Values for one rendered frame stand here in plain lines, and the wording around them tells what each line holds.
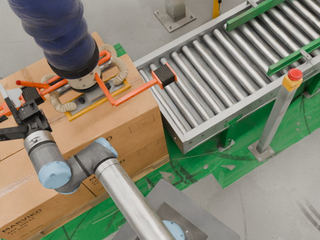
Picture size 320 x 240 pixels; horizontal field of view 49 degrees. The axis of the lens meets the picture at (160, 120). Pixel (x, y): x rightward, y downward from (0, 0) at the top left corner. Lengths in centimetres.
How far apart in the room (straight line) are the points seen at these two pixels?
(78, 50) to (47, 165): 55
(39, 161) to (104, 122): 81
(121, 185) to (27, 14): 64
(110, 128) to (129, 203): 81
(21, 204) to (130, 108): 91
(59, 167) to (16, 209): 126
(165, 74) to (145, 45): 175
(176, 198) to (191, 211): 10
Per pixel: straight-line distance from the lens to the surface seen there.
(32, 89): 170
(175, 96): 233
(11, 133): 120
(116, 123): 184
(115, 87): 172
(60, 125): 193
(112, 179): 113
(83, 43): 146
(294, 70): 190
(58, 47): 141
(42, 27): 133
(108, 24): 354
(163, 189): 188
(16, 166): 240
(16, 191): 235
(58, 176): 109
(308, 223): 272
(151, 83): 156
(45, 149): 111
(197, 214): 185
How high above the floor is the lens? 256
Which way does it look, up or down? 63 degrees down
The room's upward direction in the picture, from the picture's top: 11 degrees counter-clockwise
